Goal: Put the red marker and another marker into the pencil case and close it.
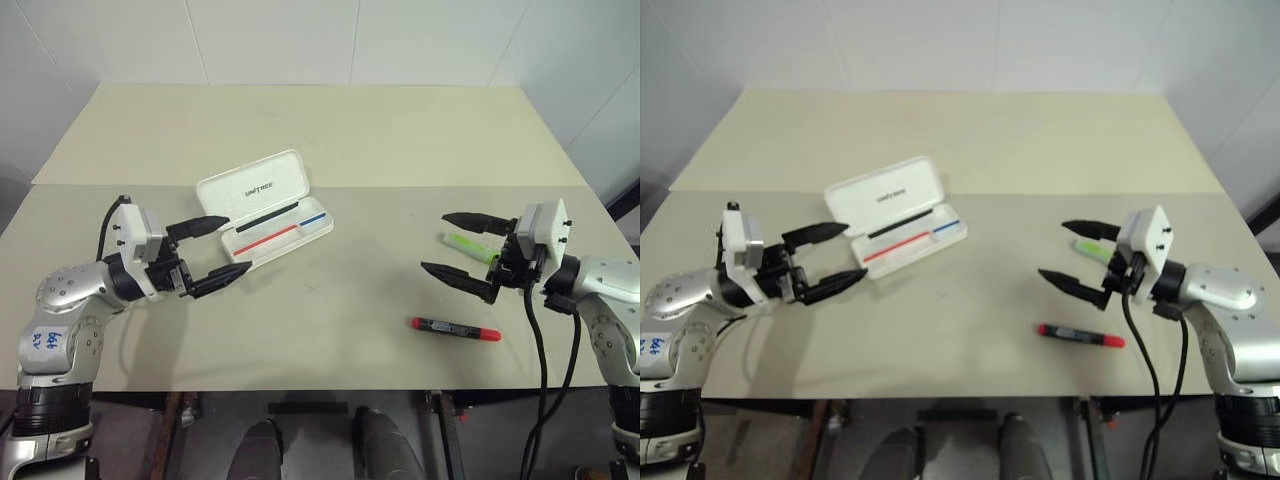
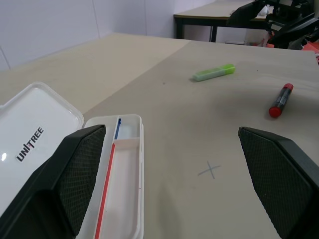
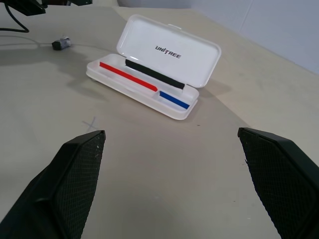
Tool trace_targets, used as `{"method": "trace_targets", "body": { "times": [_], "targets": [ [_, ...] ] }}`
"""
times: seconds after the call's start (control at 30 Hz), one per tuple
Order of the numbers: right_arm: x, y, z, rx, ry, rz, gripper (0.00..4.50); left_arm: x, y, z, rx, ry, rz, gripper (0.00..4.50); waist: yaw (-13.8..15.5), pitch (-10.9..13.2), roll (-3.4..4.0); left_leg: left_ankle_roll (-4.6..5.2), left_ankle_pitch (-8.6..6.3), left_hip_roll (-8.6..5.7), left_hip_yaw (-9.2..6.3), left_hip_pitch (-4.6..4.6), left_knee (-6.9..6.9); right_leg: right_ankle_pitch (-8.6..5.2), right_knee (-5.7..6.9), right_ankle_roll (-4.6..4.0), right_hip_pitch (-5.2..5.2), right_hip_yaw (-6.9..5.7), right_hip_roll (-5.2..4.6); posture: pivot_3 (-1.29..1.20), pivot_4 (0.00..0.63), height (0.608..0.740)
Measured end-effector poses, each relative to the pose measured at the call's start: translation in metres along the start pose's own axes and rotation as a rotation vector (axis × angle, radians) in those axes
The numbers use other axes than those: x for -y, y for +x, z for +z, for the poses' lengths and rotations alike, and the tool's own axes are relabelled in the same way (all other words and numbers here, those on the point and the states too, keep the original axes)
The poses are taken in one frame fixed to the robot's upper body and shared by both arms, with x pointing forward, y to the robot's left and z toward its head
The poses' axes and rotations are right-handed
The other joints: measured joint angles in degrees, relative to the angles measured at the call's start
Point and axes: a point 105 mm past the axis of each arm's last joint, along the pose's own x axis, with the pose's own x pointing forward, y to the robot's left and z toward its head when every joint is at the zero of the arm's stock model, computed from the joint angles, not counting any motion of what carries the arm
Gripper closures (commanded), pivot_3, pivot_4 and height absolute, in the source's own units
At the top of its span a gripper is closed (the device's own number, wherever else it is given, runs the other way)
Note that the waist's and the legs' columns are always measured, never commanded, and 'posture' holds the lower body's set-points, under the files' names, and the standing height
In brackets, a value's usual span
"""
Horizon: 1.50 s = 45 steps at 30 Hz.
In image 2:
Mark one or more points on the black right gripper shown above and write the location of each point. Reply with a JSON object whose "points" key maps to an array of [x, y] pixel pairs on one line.
{"points": [[289, 15]]}

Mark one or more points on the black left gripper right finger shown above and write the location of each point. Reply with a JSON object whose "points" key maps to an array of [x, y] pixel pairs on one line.
{"points": [[281, 184]]}

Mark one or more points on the orange plastic object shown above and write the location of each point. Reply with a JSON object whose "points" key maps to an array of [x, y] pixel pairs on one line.
{"points": [[310, 46]]}

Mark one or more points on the beige table with black frame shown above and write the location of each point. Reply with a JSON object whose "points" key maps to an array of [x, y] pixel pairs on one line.
{"points": [[204, 11]]}

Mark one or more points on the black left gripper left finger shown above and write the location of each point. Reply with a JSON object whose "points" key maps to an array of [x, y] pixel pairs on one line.
{"points": [[49, 186]]}

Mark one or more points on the small white object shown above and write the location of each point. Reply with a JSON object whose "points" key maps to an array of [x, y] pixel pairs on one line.
{"points": [[264, 10]]}

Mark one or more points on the black marker with red caps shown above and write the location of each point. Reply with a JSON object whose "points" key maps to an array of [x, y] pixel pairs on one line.
{"points": [[281, 99]]}

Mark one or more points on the white rectangular box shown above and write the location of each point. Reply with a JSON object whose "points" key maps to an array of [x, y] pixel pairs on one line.
{"points": [[37, 112]]}

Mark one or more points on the blue pen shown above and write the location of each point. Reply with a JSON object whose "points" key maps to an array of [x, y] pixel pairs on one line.
{"points": [[117, 129]]}

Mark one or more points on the green highlighter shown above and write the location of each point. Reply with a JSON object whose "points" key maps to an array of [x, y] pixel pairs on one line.
{"points": [[214, 72]]}

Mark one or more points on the red pen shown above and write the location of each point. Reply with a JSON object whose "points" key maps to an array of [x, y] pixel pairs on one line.
{"points": [[106, 184]]}

